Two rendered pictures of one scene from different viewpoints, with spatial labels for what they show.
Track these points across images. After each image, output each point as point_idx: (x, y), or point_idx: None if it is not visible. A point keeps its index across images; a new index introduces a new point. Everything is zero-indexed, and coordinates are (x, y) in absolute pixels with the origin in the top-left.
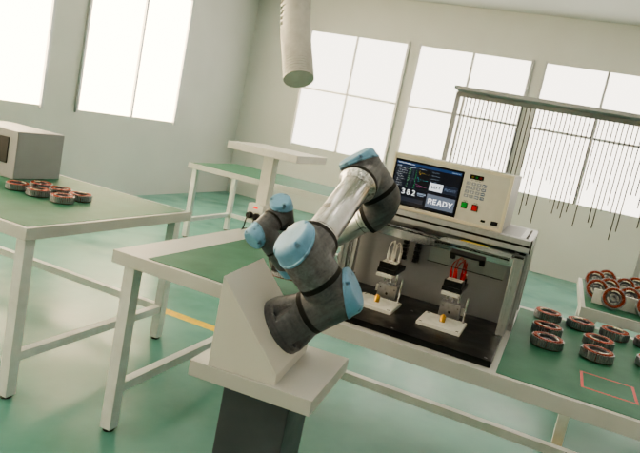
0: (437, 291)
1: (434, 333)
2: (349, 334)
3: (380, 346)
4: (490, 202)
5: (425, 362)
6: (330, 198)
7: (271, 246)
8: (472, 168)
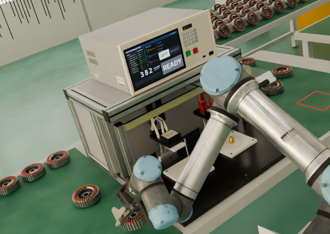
0: (181, 126)
1: (253, 153)
2: (235, 207)
3: (257, 193)
4: (202, 39)
5: (284, 174)
6: (281, 124)
7: (178, 210)
8: (181, 21)
